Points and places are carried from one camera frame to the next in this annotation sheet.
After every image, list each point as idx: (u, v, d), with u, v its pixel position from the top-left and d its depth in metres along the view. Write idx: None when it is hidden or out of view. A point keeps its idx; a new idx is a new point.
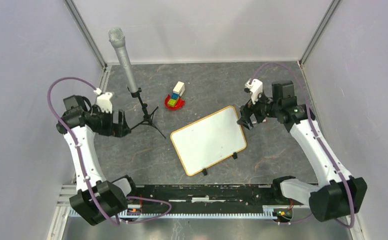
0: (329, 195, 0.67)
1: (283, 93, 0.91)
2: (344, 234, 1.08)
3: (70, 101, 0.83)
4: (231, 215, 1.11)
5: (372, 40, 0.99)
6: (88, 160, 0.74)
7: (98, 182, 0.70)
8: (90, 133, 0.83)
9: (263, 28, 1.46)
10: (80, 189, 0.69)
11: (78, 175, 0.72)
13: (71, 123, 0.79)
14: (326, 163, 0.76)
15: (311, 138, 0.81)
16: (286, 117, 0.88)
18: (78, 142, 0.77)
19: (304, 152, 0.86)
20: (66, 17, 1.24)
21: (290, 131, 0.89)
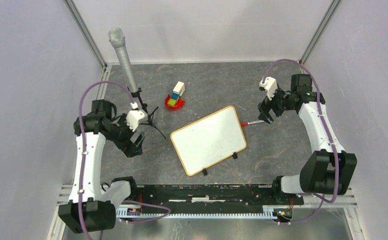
0: (317, 159, 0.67)
1: (298, 81, 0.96)
2: (344, 233, 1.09)
3: (98, 103, 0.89)
4: (231, 215, 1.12)
5: (372, 40, 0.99)
6: (89, 172, 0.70)
7: (90, 199, 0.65)
8: (102, 142, 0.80)
9: (263, 28, 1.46)
10: (71, 200, 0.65)
11: (74, 185, 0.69)
13: (87, 126, 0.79)
14: (323, 135, 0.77)
15: (314, 116, 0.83)
16: (298, 99, 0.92)
18: (86, 150, 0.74)
19: (306, 125, 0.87)
20: (66, 17, 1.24)
21: (300, 114, 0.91)
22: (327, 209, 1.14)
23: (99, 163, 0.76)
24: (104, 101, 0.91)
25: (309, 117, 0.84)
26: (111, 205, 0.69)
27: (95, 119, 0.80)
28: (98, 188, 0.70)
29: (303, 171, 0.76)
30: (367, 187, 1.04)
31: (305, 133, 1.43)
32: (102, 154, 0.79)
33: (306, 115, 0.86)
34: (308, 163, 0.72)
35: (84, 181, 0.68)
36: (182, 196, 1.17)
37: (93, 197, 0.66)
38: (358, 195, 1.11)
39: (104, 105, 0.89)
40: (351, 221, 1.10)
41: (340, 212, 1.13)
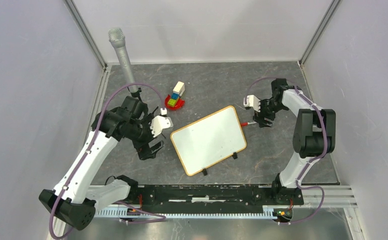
0: (301, 114, 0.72)
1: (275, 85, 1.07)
2: (343, 234, 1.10)
3: (131, 101, 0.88)
4: (231, 215, 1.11)
5: (372, 40, 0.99)
6: (81, 172, 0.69)
7: (68, 200, 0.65)
8: (111, 145, 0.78)
9: (263, 28, 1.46)
10: (54, 189, 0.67)
11: (64, 177, 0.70)
13: (105, 124, 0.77)
14: (303, 103, 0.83)
15: (293, 95, 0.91)
16: (279, 92, 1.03)
18: (90, 149, 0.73)
19: (291, 108, 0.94)
20: (66, 17, 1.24)
21: (283, 102, 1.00)
22: (327, 209, 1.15)
23: (96, 165, 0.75)
24: (138, 101, 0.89)
25: (289, 95, 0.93)
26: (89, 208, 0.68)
27: (114, 120, 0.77)
28: (82, 190, 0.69)
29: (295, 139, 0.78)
30: (367, 187, 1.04)
31: None
32: (105, 157, 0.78)
33: (286, 97, 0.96)
34: (296, 127, 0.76)
35: (72, 180, 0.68)
36: (182, 196, 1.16)
37: (71, 198, 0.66)
38: (358, 195, 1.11)
39: (134, 106, 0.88)
40: (351, 221, 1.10)
41: (340, 212, 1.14)
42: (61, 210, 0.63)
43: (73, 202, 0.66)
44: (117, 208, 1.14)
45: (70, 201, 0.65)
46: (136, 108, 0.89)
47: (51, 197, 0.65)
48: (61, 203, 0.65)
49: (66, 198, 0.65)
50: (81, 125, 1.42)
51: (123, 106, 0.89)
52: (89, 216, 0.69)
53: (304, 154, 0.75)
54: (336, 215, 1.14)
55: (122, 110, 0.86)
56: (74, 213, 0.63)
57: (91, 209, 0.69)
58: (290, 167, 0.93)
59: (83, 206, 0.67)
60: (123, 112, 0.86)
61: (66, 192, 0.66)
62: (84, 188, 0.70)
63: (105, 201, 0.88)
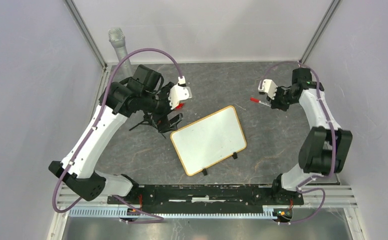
0: (313, 133, 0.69)
1: (298, 73, 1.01)
2: (344, 234, 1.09)
3: (144, 71, 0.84)
4: (231, 215, 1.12)
5: (372, 40, 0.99)
6: (86, 149, 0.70)
7: (73, 176, 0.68)
8: (118, 123, 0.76)
9: (263, 27, 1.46)
10: (61, 162, 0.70)
11: (71, 151, 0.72)
13: (114, 97, 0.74)
14: (320, 115, 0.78)
15: (313, 100, 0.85)
16: (298, 87, 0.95)
18: (96, 126, 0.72)
19: (306, 109, 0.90)
20: (66, 17, 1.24)
21: (299, 101, 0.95)
22: (327, 209, 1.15)
23: (104, 140, 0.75)
24: (151, 71, 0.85)
25: (307, 97, 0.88)
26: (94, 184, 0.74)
27: (124, 95, 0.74)
28: (88, 166, 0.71)
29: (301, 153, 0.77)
30: (367, 187, 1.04)
31: (305, 133, 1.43)
32: (112, 133, 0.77)
33: (304, 98, 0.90)
34: (305, 142, 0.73)
35: (78, 155, 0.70)
36: (182, 196, 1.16)
37: (76, 174, 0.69)
38: (358, 195, 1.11)
39: (147, 77, 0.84)
40: (351, 221, 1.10)
41: (340, 212, 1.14)
42: (67, 183, 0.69)
43: (78, 177, 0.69)
44: (117, 208, 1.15)
45: (75, 176, 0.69)
46: (149, 80, 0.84)
47: (59, 169, 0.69)
48: (68, 177, 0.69)
49: (72, 174, 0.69)
50: (81, 126, 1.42)
51: (135, 76, 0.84)
52: (95, 189, 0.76)
53: (308, 171, 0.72)
54: (336, 215, 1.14)
55: (134, 81, 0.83)
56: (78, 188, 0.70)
57: (96, 184, 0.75)
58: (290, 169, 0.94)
59: (88, 181, 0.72)
60: (135, 84, 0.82)
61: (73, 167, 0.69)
62: (90, 164, 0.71)
63: (110, 187, 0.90)
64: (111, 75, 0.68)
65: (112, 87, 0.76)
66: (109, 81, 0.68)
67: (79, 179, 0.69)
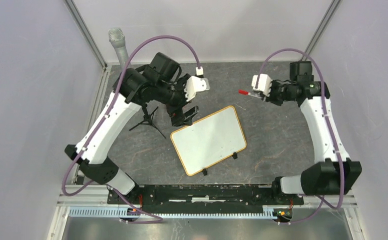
0: (321, 171, 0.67)
1: (298, 69, 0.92)
2: (344, 234, 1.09)
3: (162, 60, 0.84)
4: (231, 215, 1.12)
5: (372, 40, 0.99)
6: (99, 136, 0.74)
7: (86, 161, 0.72)
8: (132, 110, 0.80)
9: (263, 27, 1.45)
10: (75, 147, 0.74)
11: (84, 137, 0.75)
13: (128, 85, 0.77)
14: (327, 141, 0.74)
15: (319, 116, 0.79)
16: (300, 91, 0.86)
18: (109, 114, 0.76)
19: (308, 121, 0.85)
20: (66, 17, 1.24)
21: (301, 108, 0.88)
22: (327, 209, 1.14)
23: (114, 129, 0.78)
24: (169, 61, 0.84)
25: (311, 111, 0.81)
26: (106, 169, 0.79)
27: (137, 84, 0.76)
28: (100, 153, 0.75)
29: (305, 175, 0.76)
30: (367, 187, 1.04)
31: (305, 133, 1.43)
32: (123, 123, 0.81)
33: (308, 109, 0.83)
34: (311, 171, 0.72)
35: (91, 142, 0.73)
36: (182, 196, 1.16)
37: (89, 160, 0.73)
38: (358, 195, 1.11)
39: (164, 66, 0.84)
40: (351, 221, 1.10)
41: (340, 212, 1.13)
42: (80, 167, 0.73)
43: (91, 163, 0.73)
44: (117, 208, 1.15)
45: (88, 162, 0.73)
46: (166, 70, 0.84)
47: (73, 153, 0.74)
48: (81, 162, 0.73)
49: (85, 159, 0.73)
50: (81, 126, 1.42)
51: (152, 64, 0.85)
52: (107, 174, 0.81)
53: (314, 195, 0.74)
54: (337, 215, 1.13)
55: (150, 69, 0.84)
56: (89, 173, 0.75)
57: (108, 169, 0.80)
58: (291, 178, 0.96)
59: (100, 167, 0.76)
60: (151, 72, 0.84)
61: (85, 152, 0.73)
62: (103, 150, 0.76)
63: (119, 177, 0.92)
64: (126, 62, 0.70)
65: (128, 74, 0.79)
66: (124, 68, 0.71)
67: (91, 165, 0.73)
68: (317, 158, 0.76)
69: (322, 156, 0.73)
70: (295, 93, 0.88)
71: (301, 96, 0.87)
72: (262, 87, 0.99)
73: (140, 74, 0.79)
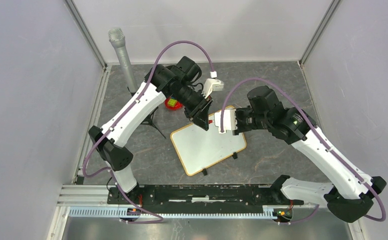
0: (366, 211, 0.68)
1: (268, 104, 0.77)
2: (344, 234, 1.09)
3: (187, 63, 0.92)
4: (231, 215, 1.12)
5: (372, 40, 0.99)
6: (127, 119, 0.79)
7: (111, 140, 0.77)
8: (158, 100, 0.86)
9: (263, 28, 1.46)
10: (101, 128, 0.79)
11: (112, 119, 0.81)
13: (157, 77, 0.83)
14: (349, 175, 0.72)
15: (323, 152, 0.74)
16: (286, 132, 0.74)
18: (139, 99, 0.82)
19: (306, 154, 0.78)
20: (66, 17, 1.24)
21: (293, 145, 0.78)
22: (328, 209, 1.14)
23: (141, 115, 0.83)
24: (194, 64, 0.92)
25: (313, 151, 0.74)
26: (127, 154, 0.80)
27: (167, 77, 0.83)
28: (124, 135, 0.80)
29: (334, 208, 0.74)
30: None
31: None
32: (151, 110, 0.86)
33: (305, 148, 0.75)
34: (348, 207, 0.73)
35: (118, 123, 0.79)
36: (182, 196, 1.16)
37: (114, 140, 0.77)
38: None
39: (189, 68, 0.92)
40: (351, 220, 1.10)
41: None
42: (103, 147, 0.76)
43: (115, 143, 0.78)
44: (117, 208, 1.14)
45: (113, 141, 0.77)
46: (190, 71, 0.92)
47: (98, 134, 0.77)
48: (105, 142, 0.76)
49: (110, 139, 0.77)
50: (81, 126, 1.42)
51: (178, 65, 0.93)
52: (125, 160, 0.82)
53: None
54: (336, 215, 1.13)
55: (177, 68, 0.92)
56: (114, 153, 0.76)
57: (127, 154, 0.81)
58: (298, 189, 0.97)
59: (122, 149, 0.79)
60: (177, 70, 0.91)
61: (111, 133, 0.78)
62: (126, 133, 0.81)
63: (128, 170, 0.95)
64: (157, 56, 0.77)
65: (158, 69, 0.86)
66: (156, 61, 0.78)
67: (115, 145, 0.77)
68: (344, 193, 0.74)
69: (355, 194, 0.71)
70: (283, 135, 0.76)
71: (290, 136, 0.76)
72: (228, 125, 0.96)
73: (168, 70, 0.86)
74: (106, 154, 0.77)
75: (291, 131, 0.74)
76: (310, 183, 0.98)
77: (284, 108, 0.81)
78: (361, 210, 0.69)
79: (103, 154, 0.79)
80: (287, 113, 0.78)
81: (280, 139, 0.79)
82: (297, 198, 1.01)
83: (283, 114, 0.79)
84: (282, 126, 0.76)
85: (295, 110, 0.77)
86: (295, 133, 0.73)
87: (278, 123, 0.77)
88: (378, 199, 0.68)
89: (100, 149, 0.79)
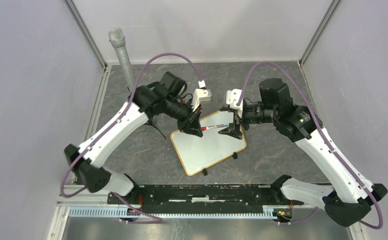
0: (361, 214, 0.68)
1: (279, 99, 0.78)
2: (344, 235, 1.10)
3: (170, 78, 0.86)
4: (231, 215, 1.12)
5: (372, 40, 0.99)
6: (106, 138, 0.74)
7: (87, 160, 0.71)
8: (141, 121, 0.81)
9: (263, 28, 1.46)
10: (79, 146, 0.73)
11: (90, 138, 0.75)
13: (139, 99, 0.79)
14: (350, 178, 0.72)
15: (327, 153, 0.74)
16: (291, 129, 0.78)
18: (121, 119, 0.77)
19: (309, 154, 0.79)
20: (66, 17, 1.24)
21: (296, 141, 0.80)
22: None
23: (122, 136, 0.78)
24: (177, 79, 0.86)
25: (315, 150, 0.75)
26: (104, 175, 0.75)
27: (150, 98, 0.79)
28: (102, 156, 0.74)
29: (331, 211, 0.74)
30: None
31: None
32: (133, 129, 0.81)
33: (308, 147, 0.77)
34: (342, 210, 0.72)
35: (97, 143, 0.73)
36: (182, 196, 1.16)
37: (91, 160, 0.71)
38: None
39: (173, 84, 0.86)
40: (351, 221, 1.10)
41: None
42: (79, 167, 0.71)
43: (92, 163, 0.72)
44: (117, 208, 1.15)
45: (89, 162, 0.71)
46: (174, 87, 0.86)
47: (74, 152, 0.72)
48: (82, 162, 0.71)
49: (87, 158, 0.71)
50: (81, 126, 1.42)
51: (161, 81, 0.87)
52: (101, 181, 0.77)
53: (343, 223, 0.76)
54: None
55: (159, 86, 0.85)
56: (89, 175, 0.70)
57: (104, 176, 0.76)
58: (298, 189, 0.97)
59: (99, 170, 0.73)
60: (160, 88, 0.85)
61: (89, 152, 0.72)
62: (105, 153, 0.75)
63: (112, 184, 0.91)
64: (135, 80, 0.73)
65: (140, 90, 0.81)
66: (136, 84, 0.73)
67: (92, 165, 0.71)
68: (343, 196, 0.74)
69: (353, 197, 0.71)
70: (288, 132, 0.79)
71: (295, 133, 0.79)
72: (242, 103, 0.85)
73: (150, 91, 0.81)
74: (82, 175, 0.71)
75: (296, 128, 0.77)
76: (309, 183, 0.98)
77: (294, 105, 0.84)
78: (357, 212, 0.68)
79: (78, 173, 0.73)
80: (295, 110, 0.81)
81: (285, 135, 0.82)
82: (295, 199, 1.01)
83: (292, 110, 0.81)
84: (288, 123, 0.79)
85: (306, 109, 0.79)
86: (300, 131, 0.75)
87: (284, 119, 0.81)
88: (376, 205, 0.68)
89: (76, 168, 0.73)
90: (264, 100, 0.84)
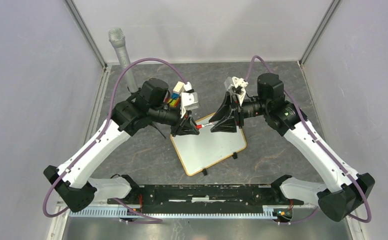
0: (345, 199, 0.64)
1: (273, 95, 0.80)
2: (344, 235, 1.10)
3: (148, 90, 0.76)
4: (231, 215, 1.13)
5: (372, 40, 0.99)
6: (85, 159, 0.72)
7: (66, 183, 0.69)
8: (123, 139, 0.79)
9: (263, 28, 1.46)
10: (58, 169, 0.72)
11: (69, 159, 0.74)
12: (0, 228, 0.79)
13: (118, 117, 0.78)
14: (333, 166, 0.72)
15: (310, 142, 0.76)
16: (278, 123, 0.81)
18: (100, 139, 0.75)
19: (296, 146, 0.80)
20: (66, 18, 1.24)
21: (283, 135, 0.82)
22: None
23: (104, 154, 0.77)
24: (156, 89, 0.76)
25: (299, 140, 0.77)
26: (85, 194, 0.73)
27: (130, 115, 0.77)
28: (83, 176, 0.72)
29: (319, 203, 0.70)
30: None
31: None
32: (114, 148, 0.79)
33: (293, 138, 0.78)
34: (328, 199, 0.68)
35: (75, 165, 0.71)
36: (182, 196, 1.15)
37: (70, 183, 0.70)
38: None
39: (152, 96, 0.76)
40: (351, 221, 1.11)
41: None
42: (58, 190, 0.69)
43: (72, 186, 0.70)
44: (117, 208, 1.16)
45: (68, 184, 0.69)
46: (155, 98, 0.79)
47: (53, 175, 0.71)
48: (60, 184, 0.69)
49: (66, 181, 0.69)
50: (81, 126, 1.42)
51: (141, 93, 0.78)
52: (84, 201, 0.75)
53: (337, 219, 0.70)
54: None
55: (139, 98, 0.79)
56: (69, 196, 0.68)
57: (87, 195, 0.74)
58: (298, 190, 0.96)
59: (80, 192, 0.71)
60: (141, 100, 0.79)
61: (68, 174, 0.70)
62: (86, 174, 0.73)
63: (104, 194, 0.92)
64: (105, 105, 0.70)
65: (121, 106, 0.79)
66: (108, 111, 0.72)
67: (71, 188, 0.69)
68: (330, 185, 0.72)
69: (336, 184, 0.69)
70: (275, 125, 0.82)
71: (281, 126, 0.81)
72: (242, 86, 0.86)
73: (129, 108, 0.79)
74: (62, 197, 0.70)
75: (282, 121, 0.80)
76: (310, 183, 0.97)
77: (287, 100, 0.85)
78: (341, 198, 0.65)
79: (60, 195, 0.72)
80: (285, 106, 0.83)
81: (273, 128, 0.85)
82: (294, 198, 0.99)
83: (283, 106, 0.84)
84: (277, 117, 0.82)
85: (294, 106, 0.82)
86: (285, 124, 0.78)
87: (274, 113, 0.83)
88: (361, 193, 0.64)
89: None
90: (260, 93, 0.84)
